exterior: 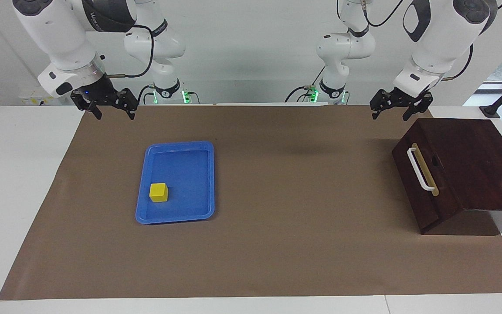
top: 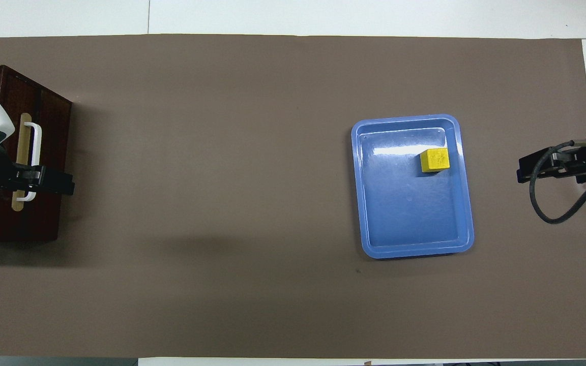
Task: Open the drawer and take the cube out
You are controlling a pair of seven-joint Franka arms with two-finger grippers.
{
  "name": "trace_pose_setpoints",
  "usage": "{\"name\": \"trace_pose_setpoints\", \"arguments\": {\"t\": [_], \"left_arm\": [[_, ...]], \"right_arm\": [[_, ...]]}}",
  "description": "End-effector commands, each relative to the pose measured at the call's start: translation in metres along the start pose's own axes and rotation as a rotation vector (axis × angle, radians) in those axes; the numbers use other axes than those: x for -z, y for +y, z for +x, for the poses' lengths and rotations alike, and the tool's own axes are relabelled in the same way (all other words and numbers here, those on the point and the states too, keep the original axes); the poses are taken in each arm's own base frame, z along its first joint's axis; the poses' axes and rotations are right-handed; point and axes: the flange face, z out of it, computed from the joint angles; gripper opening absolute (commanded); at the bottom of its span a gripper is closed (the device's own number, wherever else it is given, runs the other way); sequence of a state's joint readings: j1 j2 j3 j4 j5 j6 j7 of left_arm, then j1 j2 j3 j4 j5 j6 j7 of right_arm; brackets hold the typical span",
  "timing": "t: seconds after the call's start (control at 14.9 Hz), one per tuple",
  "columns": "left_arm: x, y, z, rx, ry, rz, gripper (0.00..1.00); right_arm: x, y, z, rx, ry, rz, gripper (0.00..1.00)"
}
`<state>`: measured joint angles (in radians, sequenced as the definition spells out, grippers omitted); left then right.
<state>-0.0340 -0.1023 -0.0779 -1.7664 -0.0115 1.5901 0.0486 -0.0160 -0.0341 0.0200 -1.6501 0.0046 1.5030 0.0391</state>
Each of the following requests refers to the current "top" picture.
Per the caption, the yellow cube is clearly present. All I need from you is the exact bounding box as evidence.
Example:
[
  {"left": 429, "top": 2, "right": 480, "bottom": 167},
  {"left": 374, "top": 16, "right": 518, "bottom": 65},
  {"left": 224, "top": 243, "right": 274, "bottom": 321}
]
[{"left": 420, "top": 148, "right": 450, "bottom": 173}]

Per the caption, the wooden drawer with dark front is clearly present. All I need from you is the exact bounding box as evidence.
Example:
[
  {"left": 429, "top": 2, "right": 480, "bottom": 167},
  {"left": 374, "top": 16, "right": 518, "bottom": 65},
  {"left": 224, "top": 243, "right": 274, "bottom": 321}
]
[{"left": 0, "top": 66, "right": 73, "bottom": 243}]

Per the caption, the blue plastic tray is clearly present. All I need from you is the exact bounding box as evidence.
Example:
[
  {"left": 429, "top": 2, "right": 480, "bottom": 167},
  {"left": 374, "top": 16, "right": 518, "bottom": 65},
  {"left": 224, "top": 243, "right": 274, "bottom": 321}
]
[{"left": 350, "top": 114, "right": 475, "bottom": 260}]

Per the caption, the white drawer handle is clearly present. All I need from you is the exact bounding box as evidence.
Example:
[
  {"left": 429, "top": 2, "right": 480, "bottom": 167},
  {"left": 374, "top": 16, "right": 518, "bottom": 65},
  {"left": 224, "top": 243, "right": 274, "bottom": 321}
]
[{"left": 17, "top": 122, "right": 43, "bottom": 202}]

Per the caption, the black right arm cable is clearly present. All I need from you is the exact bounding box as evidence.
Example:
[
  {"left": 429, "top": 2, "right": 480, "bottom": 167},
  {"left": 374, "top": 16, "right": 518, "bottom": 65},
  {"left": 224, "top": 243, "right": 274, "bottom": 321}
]
[{"left": 529, "top": 140, "right": 586, "bottom": 225}]

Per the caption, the brown table mat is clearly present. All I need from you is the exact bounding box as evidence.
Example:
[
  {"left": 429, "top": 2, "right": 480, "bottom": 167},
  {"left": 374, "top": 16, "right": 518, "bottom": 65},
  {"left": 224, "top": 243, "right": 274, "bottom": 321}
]
[{"left": 0, "top": 34, "right": 586, "bottom": 359}]

